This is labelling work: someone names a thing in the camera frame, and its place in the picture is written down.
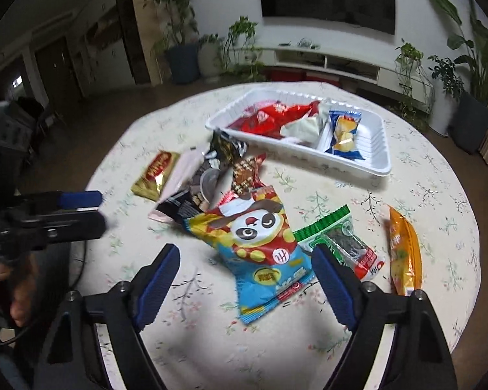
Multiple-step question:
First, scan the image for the gold red pie packet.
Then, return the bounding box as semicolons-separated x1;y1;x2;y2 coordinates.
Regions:
131;150;180;202

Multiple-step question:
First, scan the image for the pale pink long packet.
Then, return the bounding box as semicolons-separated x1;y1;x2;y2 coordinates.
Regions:
148;144;208;224

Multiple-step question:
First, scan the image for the orange snack packet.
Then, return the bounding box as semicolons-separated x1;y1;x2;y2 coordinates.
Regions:
389;207;423;297

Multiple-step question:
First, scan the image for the black cookie snack bag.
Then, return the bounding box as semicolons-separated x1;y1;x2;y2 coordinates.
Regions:
157;129;248;226

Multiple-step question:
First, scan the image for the green seaweed snack packet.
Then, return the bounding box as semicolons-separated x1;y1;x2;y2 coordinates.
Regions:
293;205;385;281

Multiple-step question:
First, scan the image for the panda snack bag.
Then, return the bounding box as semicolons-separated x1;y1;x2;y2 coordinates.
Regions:
186;186;315;325

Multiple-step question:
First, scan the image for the red chocolate snack bag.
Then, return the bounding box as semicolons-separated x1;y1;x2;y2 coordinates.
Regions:
228;100;320;138

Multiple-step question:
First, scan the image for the blue Tipo bread packet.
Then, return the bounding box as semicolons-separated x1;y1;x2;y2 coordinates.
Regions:
326;110;364;160

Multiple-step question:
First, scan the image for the red heart pattern packet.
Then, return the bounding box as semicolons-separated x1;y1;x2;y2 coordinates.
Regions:
218;153;266;206

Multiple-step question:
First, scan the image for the white red ice-cream style packet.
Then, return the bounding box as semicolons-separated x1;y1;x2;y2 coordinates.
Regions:
280;99;331;144

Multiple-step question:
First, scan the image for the person's left hand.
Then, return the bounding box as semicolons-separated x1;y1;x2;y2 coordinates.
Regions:
0;253;37;328

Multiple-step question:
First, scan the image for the small plant beige pot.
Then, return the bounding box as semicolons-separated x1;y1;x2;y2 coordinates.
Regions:
197;33;222;82

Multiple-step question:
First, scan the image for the trailing vine plant left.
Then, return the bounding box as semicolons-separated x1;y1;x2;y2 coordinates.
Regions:
219;16;266;82

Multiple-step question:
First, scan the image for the trailing vine plant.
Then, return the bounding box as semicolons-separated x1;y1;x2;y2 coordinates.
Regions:
388;39;435;132
219;16;266;82

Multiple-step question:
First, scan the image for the tall tree plant dark pot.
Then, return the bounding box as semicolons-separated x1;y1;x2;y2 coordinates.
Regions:
143;0;200;85

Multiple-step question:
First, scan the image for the red storage box left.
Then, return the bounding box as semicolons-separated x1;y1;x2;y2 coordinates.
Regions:
267;68;307;82

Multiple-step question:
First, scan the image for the red storage box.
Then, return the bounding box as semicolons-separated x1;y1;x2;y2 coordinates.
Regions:
267;68;307;82
305;71;342;88

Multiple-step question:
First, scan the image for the white plastic tray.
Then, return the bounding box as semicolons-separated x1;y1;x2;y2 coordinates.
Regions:
205;86;391;177

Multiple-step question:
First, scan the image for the tall bird-of-paradise plant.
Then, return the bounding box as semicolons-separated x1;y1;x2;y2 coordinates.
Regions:
430;0;488;154

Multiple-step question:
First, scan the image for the trailing vine plant right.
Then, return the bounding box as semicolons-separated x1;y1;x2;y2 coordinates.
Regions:
388;39;435;132

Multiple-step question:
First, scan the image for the red storage box right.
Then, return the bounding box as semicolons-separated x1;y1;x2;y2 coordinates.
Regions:
305;71;342;88

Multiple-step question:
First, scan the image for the small leafy plant white pot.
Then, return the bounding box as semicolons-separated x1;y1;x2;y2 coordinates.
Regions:
427;55;465;137

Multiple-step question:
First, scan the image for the white TV console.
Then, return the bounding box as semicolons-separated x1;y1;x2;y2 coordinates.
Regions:
231;44;435;111

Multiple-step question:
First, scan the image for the white cabinet left wall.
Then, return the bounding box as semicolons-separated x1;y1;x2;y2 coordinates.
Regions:
67;0;135;96

